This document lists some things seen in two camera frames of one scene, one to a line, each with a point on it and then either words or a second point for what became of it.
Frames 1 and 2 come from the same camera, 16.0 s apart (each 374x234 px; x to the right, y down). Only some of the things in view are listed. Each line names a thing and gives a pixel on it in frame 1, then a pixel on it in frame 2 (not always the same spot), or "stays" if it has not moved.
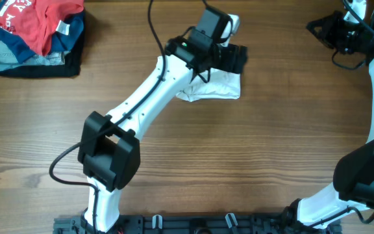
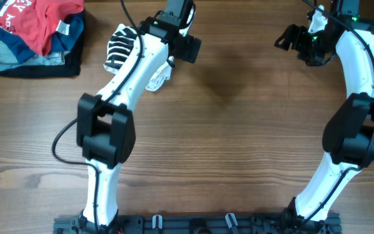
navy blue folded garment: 67,36 stays
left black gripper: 227,64 -> 189,49
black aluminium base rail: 193,223 stays
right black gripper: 326,36 -> 300,32
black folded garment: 71,67 stays
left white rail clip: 157,221 stays
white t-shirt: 221,85 -> 121,42
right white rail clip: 228,220 stays
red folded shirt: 35,21 stays
